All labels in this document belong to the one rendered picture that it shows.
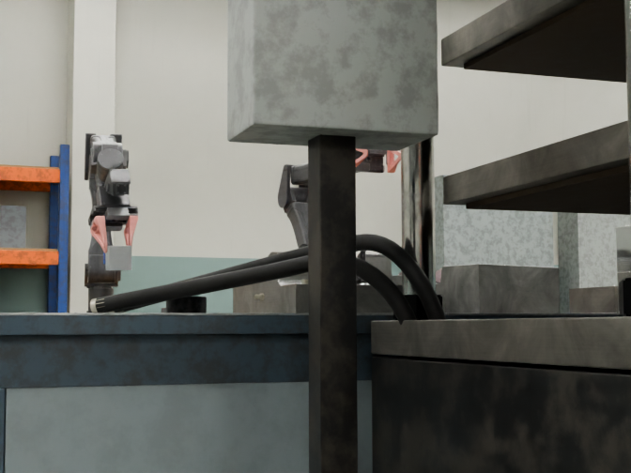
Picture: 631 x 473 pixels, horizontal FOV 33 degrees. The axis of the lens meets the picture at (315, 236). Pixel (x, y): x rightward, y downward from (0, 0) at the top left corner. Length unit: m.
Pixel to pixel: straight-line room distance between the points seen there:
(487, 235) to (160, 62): 2.87
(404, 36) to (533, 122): 7.77
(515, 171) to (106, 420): 0.83
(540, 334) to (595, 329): 0.12
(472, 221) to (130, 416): 6.60
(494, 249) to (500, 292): 6.07
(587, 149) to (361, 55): 0.37
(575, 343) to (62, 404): 0.94
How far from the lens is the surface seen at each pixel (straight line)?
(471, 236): 8.34
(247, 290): 2.45
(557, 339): 1.36
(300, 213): 2.99
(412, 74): 1.65
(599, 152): 1.47
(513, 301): 2.40
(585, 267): 9.17
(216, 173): 8.12
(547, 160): 1.58
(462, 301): 2.36
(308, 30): 1.61
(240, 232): 8.13
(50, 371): 1.89
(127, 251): 2.35
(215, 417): 1.95
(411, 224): 1.88
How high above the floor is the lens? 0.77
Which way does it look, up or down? 5 degrees up
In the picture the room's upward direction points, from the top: straight up
